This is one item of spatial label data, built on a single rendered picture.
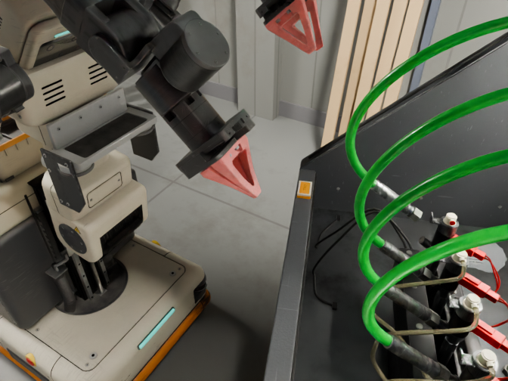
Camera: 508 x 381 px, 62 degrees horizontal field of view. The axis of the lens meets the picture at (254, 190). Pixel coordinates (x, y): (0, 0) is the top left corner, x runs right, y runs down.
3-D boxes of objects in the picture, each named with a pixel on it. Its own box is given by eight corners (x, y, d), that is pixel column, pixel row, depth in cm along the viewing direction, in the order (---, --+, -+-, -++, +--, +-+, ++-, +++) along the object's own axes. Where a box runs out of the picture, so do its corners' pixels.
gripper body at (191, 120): (230, 144, 49) (188, 92, 47) (183, 177, 56) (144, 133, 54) (255, 118, 53) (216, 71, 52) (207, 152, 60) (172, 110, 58)
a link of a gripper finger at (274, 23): (337, 35, 68) (304, -15, 67) (327, 38, 62) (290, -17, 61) (303, 61, 72) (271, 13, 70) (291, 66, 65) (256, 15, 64)
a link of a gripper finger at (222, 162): (259, 204, 52) (209, 146, 50) (224, 221, 57) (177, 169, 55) (280, 174, 57) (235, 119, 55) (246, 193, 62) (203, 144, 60)
